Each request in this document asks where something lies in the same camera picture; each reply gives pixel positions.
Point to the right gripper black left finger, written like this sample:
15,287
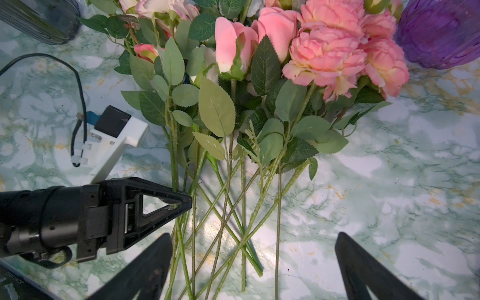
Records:
143,278

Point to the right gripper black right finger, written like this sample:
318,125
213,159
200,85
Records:
363,275

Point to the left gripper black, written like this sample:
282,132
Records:
41,225

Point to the pink grey ribbed glass vase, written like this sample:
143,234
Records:
50,22

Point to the bunch of pink flowers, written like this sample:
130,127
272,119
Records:
253,97

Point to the purple blue ribbed glass vase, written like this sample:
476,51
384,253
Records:
440,34

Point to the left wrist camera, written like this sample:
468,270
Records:
98,141

